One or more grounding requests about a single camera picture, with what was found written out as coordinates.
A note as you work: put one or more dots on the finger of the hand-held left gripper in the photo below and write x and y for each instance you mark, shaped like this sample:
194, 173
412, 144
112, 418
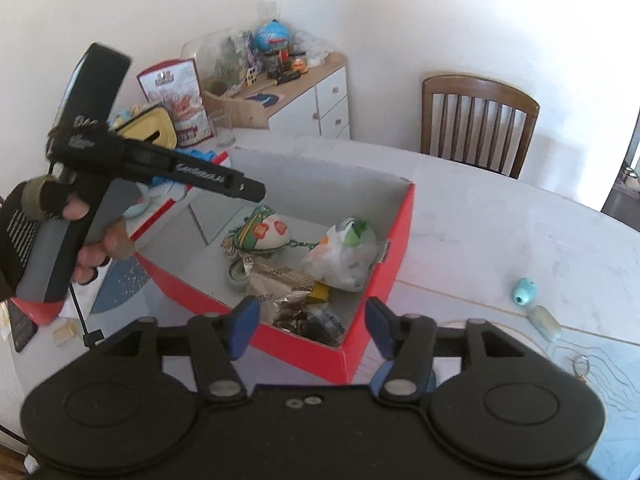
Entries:
200, 172

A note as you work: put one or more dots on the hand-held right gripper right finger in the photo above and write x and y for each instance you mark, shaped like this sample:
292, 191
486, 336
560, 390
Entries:
379, 327

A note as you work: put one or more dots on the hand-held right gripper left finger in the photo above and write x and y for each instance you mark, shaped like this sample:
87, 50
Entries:
244, 327

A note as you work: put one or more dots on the red cardboard box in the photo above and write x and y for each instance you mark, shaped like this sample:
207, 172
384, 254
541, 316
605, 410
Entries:
380, 270

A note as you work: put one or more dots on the brown white snack packet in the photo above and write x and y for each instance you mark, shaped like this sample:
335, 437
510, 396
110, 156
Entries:
277, 275

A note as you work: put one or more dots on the dark crinkled packet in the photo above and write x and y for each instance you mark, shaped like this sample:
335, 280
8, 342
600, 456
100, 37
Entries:
310, 322

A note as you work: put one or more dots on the white plastic bag packet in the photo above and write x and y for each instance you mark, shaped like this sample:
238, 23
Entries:
340, 260

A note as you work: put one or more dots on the green turtle toy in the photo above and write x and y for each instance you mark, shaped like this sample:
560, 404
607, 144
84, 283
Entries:
260, 232

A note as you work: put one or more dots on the person's left hand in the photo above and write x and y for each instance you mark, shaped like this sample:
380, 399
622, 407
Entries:
30, 220

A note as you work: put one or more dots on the clear glass cup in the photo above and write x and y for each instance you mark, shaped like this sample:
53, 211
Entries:
222, 127

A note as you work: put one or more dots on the pale green tube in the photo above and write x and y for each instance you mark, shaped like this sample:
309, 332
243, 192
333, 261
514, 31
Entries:
237, 276

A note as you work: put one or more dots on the yellow black pouch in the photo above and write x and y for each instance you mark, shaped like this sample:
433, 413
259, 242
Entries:
150, 122

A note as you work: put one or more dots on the small yellow box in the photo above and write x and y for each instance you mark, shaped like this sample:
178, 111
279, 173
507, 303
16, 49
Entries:
317, 294

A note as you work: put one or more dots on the red white paper bag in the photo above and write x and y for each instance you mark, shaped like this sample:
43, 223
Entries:
175, 90

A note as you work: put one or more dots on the blue speckled placemat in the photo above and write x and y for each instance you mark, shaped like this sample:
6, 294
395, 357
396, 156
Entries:
120, 285

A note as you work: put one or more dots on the white sideboard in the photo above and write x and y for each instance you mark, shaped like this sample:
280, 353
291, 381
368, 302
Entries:
325, 105

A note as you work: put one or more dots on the small teal toy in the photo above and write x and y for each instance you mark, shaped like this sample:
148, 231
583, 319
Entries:
525, 291

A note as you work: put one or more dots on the blue globe ball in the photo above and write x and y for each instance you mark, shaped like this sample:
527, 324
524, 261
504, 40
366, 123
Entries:
274, 36

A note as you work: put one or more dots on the pale green eraser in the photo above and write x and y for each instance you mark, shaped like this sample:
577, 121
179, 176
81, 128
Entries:
544, 324

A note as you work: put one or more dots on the clear plastic bag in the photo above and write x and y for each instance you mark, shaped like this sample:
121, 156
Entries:
315, 45

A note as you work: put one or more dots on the small clear box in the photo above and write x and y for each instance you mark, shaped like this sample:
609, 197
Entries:
66, 337

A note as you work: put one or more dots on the red round object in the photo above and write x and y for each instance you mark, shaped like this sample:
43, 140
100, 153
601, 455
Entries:
40, 312

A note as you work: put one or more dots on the black phone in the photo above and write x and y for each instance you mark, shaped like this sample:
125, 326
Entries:
22, 327

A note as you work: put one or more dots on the brown wooden chair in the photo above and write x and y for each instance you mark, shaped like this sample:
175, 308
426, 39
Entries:
480, 90

